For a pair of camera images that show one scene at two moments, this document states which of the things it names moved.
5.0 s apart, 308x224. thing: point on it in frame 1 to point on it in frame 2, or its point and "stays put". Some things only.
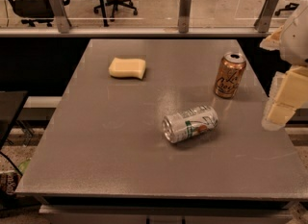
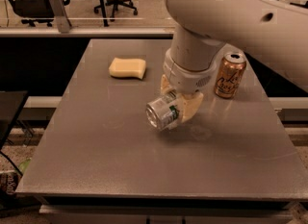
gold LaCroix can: x=230 y=74 stays put
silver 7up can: x=189 y=123 to x=161 y=113
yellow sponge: x=127 y=67 stays put
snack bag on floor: x=10 y=181 stays put
